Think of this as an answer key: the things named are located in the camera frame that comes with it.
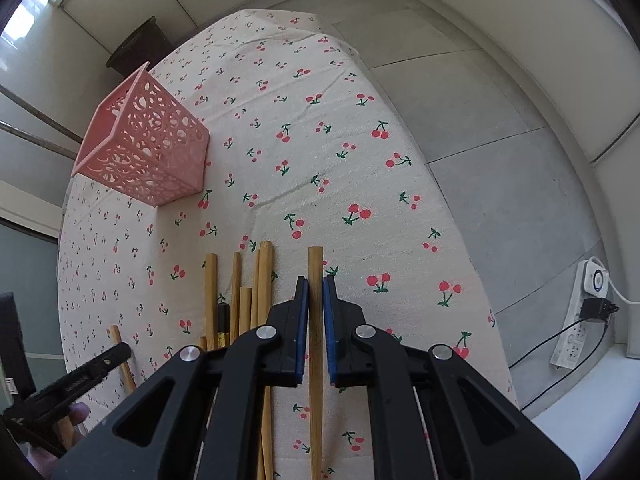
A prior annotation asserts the light wooden chopstick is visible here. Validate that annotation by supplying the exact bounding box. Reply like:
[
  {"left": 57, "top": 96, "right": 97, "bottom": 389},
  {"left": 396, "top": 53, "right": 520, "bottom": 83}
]
[{"left": 308, "top": 246, "right": 324, "bottom": 480}]

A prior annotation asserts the black power adapter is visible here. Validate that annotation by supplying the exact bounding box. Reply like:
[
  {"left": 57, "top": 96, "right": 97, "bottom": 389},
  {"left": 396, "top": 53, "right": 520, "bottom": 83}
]
[{"left": 579, "top": 298, "right": 620, "bottom": 323}]

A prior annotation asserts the cherry print tablecloth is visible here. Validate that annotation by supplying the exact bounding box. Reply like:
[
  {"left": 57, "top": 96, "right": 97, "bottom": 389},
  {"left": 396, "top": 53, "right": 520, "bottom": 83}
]
[{"left": 55, "top": 8, "right": 519, "bottom": 480}]

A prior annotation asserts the dark brown trash bin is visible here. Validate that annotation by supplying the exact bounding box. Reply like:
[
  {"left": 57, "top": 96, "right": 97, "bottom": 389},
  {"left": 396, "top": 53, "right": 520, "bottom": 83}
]
[{"left": 105, "top": 16, "right": 174, "bottom": 78}]

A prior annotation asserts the pink perforated utensil basket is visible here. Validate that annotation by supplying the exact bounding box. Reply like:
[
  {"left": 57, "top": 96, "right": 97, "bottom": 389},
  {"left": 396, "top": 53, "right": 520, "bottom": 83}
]
[{"left": 72, "top": 64, "right": 209, "bottom": 207}]

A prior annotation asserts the black cable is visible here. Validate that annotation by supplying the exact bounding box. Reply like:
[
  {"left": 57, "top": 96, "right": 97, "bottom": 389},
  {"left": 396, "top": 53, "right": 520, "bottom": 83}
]
[{"left": 508, "top": 316, "right": 612, "bottom": 412}]

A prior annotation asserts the white power strip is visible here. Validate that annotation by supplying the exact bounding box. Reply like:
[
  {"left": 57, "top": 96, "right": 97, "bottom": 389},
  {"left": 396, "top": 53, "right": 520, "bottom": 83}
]
[{"left": 550, "top": 257, "right": 610, "bottom": 370}]

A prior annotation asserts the person's left hand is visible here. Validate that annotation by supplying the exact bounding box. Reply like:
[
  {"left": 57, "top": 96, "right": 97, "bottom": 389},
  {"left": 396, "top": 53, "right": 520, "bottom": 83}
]
[{"left": 26, "top": 402, "right": 90, "bottom": 479}]

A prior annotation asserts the black chopstick gold band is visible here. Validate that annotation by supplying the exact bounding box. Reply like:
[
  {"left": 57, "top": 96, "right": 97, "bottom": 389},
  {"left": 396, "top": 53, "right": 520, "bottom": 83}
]
[{"left": 217, "top": 302, "right": 231, "bottom": 348}]

